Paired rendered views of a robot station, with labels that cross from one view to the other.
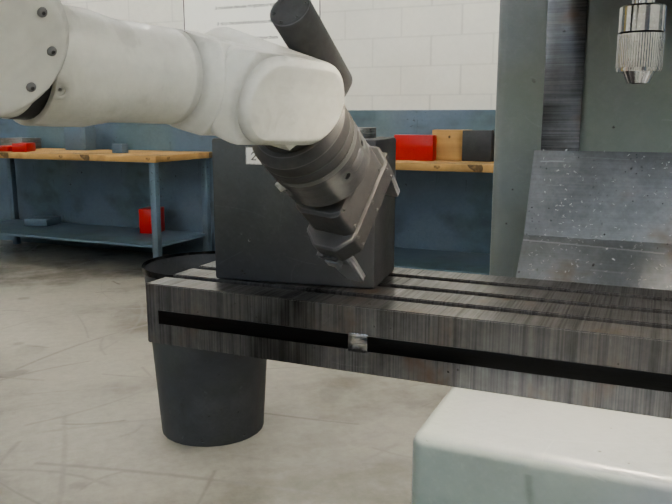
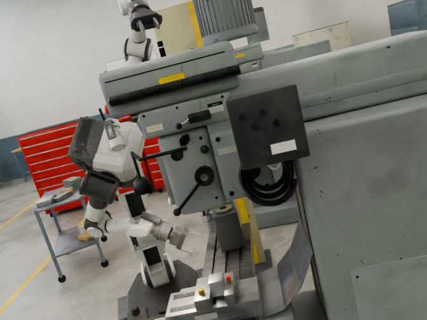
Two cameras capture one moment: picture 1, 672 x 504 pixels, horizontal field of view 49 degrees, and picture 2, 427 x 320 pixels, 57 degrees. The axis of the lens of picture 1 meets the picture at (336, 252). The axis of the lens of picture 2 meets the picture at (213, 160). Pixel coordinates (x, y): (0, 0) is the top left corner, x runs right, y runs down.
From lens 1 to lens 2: 196 cm
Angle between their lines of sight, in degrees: 72
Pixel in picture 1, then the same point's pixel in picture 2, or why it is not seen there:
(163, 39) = (120, 223)
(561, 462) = not seen: hidden behind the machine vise
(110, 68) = (112, 229)
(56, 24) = (96, 231)
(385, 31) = not seen: outside the picture
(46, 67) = (99, 233)
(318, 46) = (147, 220)
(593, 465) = not seen: hidden behind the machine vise
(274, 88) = (130, 231)
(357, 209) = (175, 242)
